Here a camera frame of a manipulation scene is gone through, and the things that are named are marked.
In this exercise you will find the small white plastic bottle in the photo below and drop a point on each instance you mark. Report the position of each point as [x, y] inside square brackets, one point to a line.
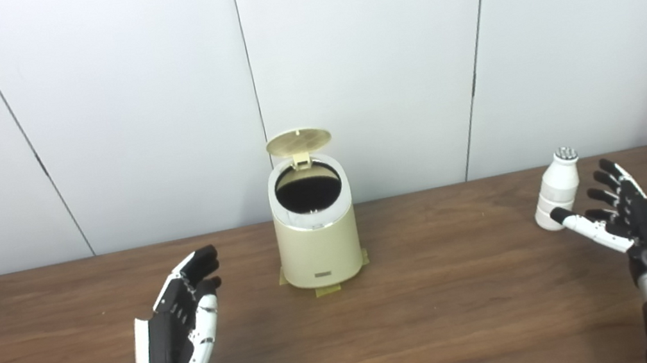
[558, 186]

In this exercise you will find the yellow masking tape piece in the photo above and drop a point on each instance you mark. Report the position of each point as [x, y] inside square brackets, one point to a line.
[328, 290]
[281, 277]
[365, 257]

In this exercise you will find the cream-colored round bin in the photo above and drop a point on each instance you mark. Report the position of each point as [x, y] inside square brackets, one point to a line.
[318, 250]

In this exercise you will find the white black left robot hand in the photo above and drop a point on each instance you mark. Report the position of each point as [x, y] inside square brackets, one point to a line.
[165, 349]

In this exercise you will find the cream round bin lid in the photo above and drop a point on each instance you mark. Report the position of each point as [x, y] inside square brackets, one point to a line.
[298, 141]

